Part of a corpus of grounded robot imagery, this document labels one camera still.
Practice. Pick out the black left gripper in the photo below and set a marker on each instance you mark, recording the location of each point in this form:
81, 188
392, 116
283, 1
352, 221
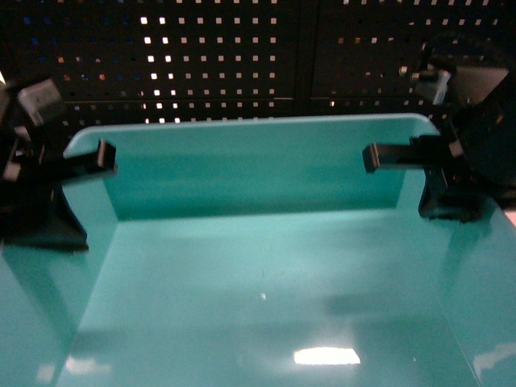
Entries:
35, 214

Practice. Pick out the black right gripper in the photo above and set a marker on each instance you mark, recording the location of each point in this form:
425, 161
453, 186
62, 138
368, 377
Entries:
480, 143

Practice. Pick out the teal plastic bin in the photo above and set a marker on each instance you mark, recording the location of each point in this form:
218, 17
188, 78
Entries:
260, 253

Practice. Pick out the black perforated pegboard panel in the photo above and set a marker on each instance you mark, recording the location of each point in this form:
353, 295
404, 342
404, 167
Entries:
185, 61

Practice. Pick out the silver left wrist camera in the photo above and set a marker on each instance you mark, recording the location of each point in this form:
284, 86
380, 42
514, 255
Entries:
42, 102

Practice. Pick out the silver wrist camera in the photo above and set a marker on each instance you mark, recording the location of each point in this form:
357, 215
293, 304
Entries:
42, 102
432, 85

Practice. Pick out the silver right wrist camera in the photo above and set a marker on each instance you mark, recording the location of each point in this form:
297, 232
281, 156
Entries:
432, 85

